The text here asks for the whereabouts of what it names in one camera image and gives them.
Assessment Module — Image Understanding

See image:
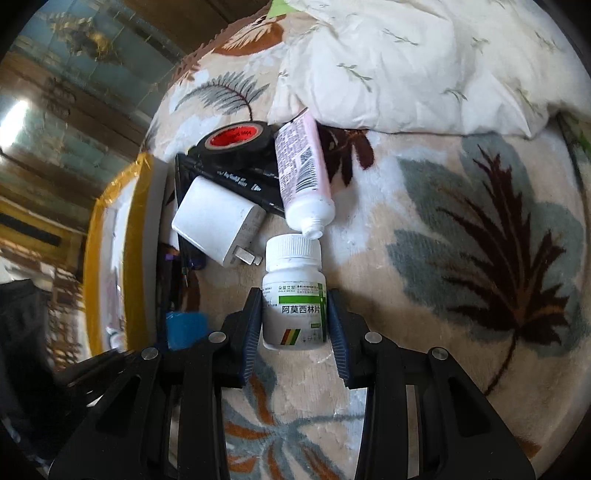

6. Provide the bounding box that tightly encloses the wooden glass door cabinet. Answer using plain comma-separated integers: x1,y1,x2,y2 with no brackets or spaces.
0,0,278,324

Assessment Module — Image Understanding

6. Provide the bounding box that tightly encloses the white green label medicine bottle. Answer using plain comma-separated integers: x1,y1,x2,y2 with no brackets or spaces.
261,233,329,352

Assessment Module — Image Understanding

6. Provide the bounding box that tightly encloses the black marker pen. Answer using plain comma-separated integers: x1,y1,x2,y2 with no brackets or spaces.
175,154,286,217

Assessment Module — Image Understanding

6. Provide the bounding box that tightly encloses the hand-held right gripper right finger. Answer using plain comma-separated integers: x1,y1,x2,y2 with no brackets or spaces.
325,288,536,480

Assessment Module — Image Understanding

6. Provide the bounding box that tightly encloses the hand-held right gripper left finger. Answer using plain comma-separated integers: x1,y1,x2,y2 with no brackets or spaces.
48,287,264,480

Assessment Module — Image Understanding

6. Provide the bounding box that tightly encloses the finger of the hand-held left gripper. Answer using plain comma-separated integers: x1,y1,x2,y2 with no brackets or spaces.
53,348,141,393

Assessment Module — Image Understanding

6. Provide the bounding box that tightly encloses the white charger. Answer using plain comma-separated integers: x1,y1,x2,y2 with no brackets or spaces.
171,176,267,268

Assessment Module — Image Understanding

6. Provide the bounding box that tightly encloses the blue battery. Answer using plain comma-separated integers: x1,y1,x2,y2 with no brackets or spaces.
165,311,208,352

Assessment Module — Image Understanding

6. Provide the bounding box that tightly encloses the pink tube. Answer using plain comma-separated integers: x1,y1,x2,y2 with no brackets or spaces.
274,107,335,240

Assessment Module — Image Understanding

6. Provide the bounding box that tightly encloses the white box with yellow tape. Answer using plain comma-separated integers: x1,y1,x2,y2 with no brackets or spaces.
83,152,171,358

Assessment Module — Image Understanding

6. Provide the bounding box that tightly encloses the leaf printed blanket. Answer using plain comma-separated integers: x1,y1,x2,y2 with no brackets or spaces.
139,18,591,480

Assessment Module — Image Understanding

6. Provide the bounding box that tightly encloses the white sprig printed quilt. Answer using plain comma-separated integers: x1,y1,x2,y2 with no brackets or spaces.
268,0,578,139

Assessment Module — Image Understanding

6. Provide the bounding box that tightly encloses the black tape roll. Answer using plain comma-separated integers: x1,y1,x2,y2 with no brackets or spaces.
187,121,278,174

